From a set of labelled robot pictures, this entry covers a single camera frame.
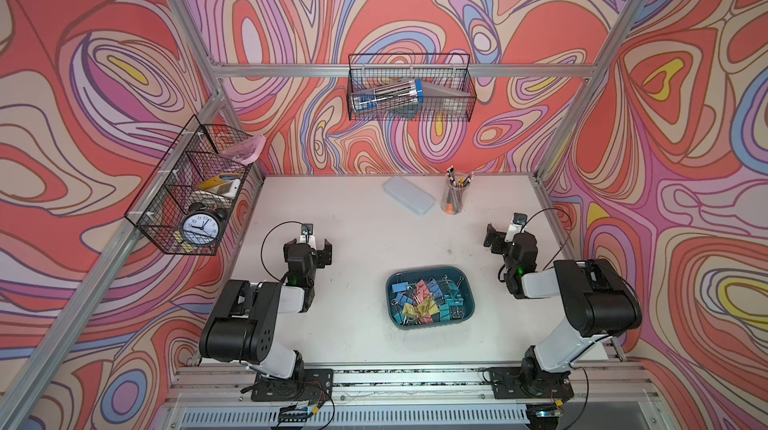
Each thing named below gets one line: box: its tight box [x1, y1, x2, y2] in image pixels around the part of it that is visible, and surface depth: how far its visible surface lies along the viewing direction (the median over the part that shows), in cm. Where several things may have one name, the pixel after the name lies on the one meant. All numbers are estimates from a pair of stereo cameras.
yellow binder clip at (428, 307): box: [417, 296, 440, 316], surface depth 86 cm
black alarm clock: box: [181, 203, 224, 247], surface depth 69 cm
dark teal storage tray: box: [385, 265, 476, 330], surface depth 87 cm
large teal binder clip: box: [439, 303, 451, 319], surface depth 86 cm
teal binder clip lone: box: [391, 307, 409, 324], surface depth 84 cm
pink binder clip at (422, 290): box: [415, 279, 431, 302], surface depth 89 cm
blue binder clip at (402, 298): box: [396, 292, 414, 306], surface depth 88 cm
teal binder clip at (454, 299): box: [444, 282, 464, 306], surface depth 87 cm
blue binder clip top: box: [427, 278, 443, 299], surface depth 90 cm
